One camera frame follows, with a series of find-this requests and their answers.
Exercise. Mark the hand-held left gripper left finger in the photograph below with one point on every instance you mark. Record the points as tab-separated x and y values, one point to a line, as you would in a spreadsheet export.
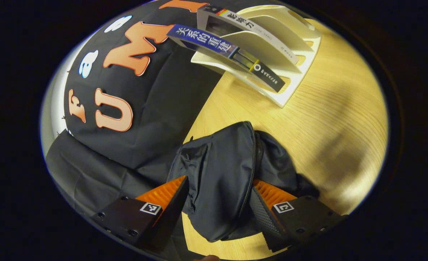
172	214

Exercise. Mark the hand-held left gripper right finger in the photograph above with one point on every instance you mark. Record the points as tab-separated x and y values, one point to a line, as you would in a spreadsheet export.
263	217

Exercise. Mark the black schoolbag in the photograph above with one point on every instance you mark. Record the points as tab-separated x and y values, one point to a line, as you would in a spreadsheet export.
221	170

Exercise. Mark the blue book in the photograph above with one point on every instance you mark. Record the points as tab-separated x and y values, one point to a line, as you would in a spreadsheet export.
206	43

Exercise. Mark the white portrait cover book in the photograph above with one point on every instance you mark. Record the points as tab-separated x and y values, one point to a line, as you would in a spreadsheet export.
257	30

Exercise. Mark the white bookshelf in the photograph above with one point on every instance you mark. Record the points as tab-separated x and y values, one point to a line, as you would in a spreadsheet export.
293	32

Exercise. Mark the black backdrop cloth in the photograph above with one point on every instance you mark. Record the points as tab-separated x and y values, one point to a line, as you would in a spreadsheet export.
156	108

